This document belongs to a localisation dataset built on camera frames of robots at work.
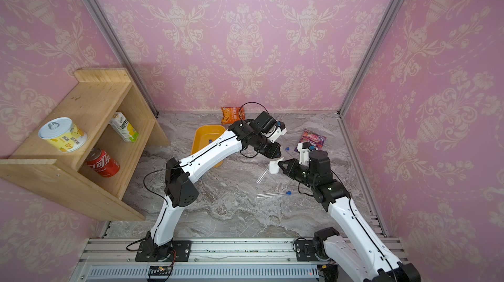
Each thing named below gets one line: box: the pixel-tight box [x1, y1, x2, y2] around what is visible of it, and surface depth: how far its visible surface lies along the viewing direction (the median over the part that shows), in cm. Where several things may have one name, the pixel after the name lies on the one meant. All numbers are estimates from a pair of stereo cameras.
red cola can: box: [85, 147, 121, 178], surface depth 68 cm
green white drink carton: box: [108, 112, 140, 143], surface depth 78 cm
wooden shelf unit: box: [0, 67, 171, 222], surface depth 67 cm
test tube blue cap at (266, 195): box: [256, 190, 292, 199], surface depth 90 cm
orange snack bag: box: [221, 106, 246, 125], surface depth 119 cm
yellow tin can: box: [38, 116, 88, 153], surface depth 53 cm
